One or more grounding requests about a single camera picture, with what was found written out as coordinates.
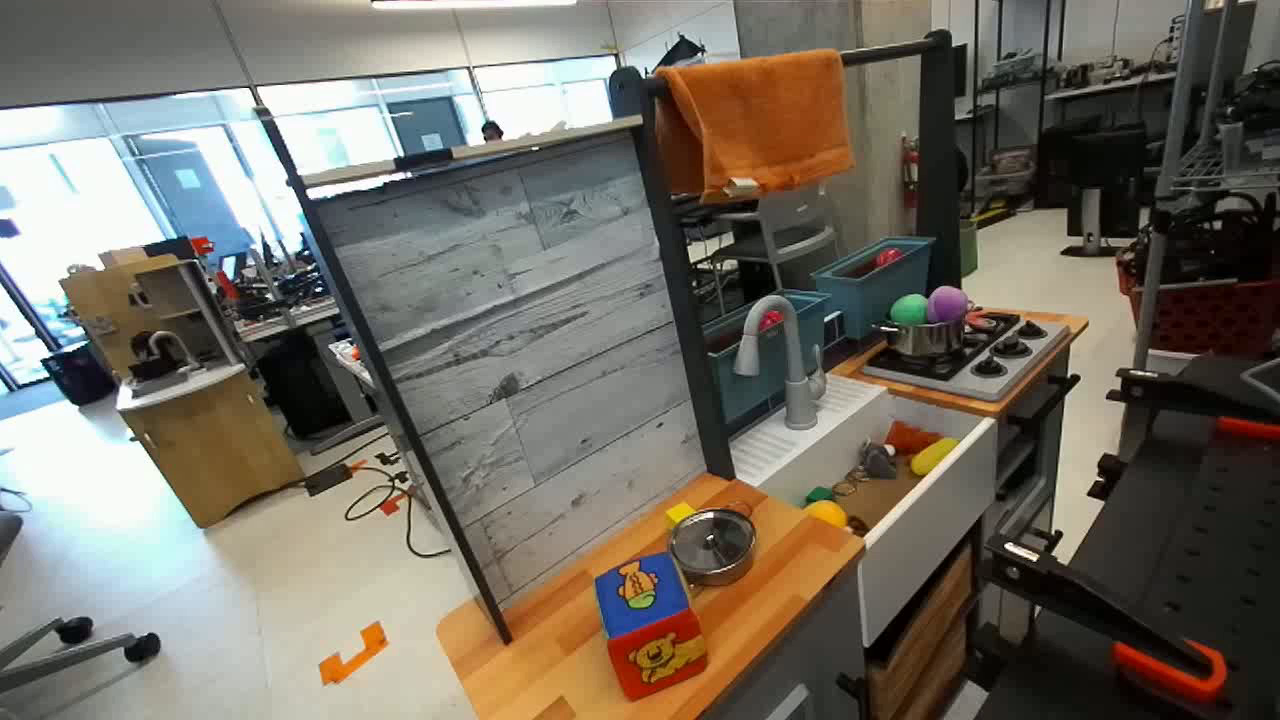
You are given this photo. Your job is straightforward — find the grey toy stove top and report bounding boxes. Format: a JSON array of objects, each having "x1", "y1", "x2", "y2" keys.
[{"x1": 858, "y1": 307, "x2": 1075, "y2": 407}]

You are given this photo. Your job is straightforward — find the red fire extinguisher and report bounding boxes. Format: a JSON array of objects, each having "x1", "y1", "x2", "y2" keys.
[{"x1": 897, "y1": 131, "x2": 928, "y2": 210}]

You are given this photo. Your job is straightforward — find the light wooden play kitchen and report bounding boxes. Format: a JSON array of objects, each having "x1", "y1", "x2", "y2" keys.
[{"x1": 56, "y1": 236, "x2": 303, "y2": 532}]

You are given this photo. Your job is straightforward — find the orange towel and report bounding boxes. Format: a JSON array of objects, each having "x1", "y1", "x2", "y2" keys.
[{"x1": 652, "y1": 47, "x2": 858, "y2": 209}]

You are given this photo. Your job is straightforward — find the grey office chair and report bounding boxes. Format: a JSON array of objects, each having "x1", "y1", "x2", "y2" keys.
[{"x1": 0, "y1": 613, "x2": 162, "y2": 697}]

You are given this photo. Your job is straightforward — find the yellow round toy fruit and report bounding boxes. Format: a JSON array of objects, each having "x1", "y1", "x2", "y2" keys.
[{"x1": 803, "y1": 496, "x2": 850, "y2": 536}]

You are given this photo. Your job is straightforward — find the black metal frame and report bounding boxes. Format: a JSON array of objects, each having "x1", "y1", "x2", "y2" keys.
[{"x1": 623, "y1": 28, "x2": 968, "y2": 483}]

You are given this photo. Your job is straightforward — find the grey wood-print back panel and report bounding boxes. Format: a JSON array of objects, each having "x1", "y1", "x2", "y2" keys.
[{"x1": 299, "y1": 115, "x2": 737, "y2": 647}]

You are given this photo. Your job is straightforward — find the grey toy faucet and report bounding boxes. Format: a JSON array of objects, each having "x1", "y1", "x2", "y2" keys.
[{"x1": 730, "y1": 292, "x2": 831, "y2": 433}]

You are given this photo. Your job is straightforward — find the grey toy mouse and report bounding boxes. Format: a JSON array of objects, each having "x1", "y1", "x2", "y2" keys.
[{"x1": 854, "y1": 438, "x2": 905, "y2": 483}]

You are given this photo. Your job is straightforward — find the black floor cables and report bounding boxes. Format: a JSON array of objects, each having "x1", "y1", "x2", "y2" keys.
[{"x1": 335, "y1": 448, "x2": 459, "y2": 564}]

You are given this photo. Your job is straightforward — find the black work table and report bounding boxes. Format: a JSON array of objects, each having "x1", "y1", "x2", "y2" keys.
[{"x1": 971, "y1": 350, "x2": 1280, "y2": 720}]

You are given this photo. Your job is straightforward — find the red crate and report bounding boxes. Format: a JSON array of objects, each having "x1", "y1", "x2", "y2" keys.
[{"x1": 1117, "y1": 197, "x2": 1280, "y2": 359}]

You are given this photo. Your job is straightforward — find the white toy sink basin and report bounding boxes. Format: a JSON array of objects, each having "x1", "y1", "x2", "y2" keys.
[{"x1": 728, "y1": 373, "x2": 998, "y2": 653}]

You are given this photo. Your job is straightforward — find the orange-handled black clamp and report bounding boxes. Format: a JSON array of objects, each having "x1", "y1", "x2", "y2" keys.
[
  {"x1": 987, "y1": 532, "x2": 1230, "y2": 710},
  {"x1": 1107, "y1": 368, "x2": 1280, "y2": 448}
]

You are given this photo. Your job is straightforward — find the teal plastic bin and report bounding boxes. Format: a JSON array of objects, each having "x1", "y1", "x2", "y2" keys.
[
  {"x1": 813, "y1": 233, "x2": 935, "y2": 342},
  {"x1": 698, "y1": 289, "x2": 836, "y2": 433}
]

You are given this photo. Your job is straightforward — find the black monitor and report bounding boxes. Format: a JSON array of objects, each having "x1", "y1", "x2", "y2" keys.
[{"x1": 1035, "y1": 124, "x2": 1150, "y2": 258}]

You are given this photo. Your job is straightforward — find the silver metal pot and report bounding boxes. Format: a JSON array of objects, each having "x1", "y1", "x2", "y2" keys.
[{"x1": 874, "y1": 314, "x2": 968, "y2": 364}]

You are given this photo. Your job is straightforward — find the yellow toy banana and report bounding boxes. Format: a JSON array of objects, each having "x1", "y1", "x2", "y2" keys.
[{"x1": 905, "y1": 437, "x2": 961, "y2": 481}]

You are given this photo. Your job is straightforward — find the colourful soft number cube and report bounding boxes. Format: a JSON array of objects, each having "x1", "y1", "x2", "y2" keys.
[{"x1": 590, "y1": 553, "x2": 706, "y2": 705}]

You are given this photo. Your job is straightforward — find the orange bracket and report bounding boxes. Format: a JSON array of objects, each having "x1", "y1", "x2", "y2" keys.
[{"x1": 314, "y1": 621, "x2": 393, "y2": 686}]

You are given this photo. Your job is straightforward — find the wooden toy kitchen counter unit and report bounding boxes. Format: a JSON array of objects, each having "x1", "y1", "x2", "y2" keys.
[{"x1": 434, "y1": 307, "x2": 1097, "y2": 720}]

